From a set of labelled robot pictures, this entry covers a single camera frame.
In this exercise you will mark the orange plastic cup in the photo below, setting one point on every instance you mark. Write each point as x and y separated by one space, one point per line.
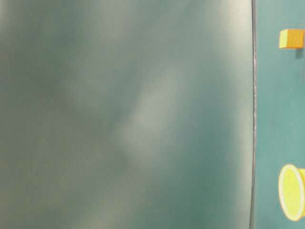
291 189

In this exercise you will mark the grey table edge strip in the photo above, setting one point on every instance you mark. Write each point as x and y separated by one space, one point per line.
253 7

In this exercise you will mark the orange foam block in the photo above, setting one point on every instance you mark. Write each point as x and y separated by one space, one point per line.
291 39

